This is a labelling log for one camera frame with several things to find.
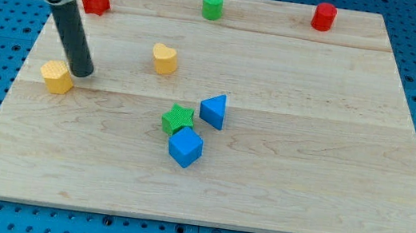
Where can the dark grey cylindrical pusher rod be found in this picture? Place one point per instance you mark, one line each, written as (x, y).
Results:
(70, 29)

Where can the blue cube block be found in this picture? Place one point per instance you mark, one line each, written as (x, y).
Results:
(185, 147)

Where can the red star block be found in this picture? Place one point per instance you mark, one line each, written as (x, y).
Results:
(97, 7)

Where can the yellow hexagon block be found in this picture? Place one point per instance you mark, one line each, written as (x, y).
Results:
(57, 77)

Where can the yellow heart block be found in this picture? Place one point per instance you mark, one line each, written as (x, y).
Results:
(164, 59)

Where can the green cylinder block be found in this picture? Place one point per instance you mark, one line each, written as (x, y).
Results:
(212, 9)

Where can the green star block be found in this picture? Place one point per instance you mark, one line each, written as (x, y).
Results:
(176, 118)

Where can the light wooden board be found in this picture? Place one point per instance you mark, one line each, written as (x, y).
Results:
(317, 135)

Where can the blue triangle block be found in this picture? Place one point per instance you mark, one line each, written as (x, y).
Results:
(213, 111)

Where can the red cylinder block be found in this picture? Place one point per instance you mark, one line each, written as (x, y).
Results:
(324, 16)

